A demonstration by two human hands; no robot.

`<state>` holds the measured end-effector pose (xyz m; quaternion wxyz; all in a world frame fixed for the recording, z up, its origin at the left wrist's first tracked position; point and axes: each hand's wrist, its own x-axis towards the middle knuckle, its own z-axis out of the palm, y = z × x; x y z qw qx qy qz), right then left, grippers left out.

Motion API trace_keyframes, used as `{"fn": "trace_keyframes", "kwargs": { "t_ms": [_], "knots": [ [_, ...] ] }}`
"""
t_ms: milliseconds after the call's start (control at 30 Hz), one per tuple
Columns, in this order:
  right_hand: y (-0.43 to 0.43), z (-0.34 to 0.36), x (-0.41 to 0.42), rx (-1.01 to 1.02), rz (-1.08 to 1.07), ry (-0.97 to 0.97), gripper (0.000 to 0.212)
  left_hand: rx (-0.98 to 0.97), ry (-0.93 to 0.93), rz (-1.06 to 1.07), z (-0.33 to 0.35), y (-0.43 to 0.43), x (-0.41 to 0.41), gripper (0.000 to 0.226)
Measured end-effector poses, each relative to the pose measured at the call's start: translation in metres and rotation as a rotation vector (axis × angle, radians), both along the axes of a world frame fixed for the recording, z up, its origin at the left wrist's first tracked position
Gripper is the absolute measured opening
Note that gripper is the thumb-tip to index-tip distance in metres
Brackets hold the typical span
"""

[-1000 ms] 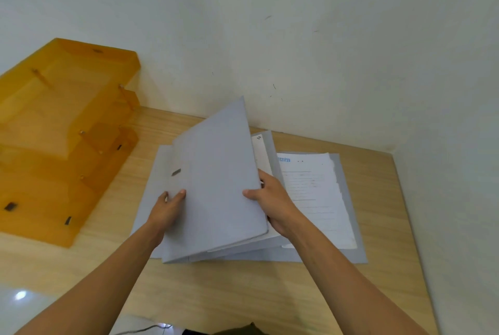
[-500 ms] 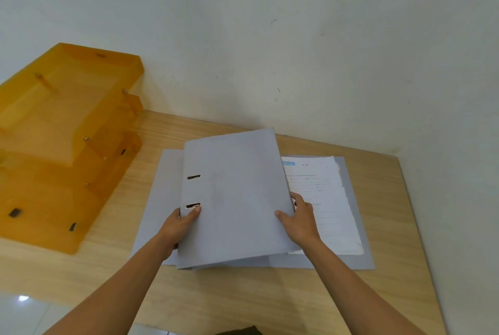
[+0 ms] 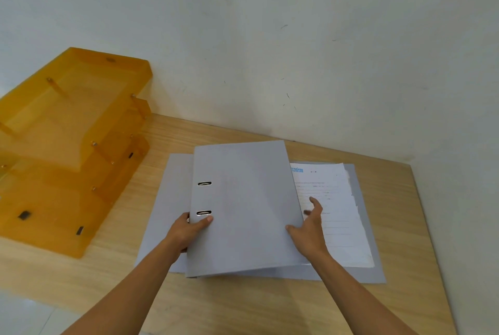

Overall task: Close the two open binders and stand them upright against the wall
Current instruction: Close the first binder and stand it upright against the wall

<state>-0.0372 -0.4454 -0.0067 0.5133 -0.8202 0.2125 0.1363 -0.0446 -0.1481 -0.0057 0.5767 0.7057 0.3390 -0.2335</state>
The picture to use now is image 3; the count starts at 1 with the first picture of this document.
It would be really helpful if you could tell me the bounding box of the person's left forearm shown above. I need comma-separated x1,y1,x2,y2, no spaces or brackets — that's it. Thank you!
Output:
58,239,184,335

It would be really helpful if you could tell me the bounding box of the wooden table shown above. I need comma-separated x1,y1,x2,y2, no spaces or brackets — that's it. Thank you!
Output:
0,112,457,335

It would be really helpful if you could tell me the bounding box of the person's right forearm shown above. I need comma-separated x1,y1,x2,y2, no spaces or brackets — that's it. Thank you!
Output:
308,248,420,335

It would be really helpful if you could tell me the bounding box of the person's left hand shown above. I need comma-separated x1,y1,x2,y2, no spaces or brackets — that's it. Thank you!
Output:
165,212,214,264

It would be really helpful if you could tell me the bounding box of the orange three-tier document tray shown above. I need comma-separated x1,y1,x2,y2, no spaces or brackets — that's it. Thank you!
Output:
0,47,153,260

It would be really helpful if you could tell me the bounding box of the person's right hand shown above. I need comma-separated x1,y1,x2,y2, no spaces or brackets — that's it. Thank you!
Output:
285,196,330,261

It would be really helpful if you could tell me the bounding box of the torn-edge white paper stack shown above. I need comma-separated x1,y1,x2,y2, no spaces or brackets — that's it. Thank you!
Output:
289,162,375,269

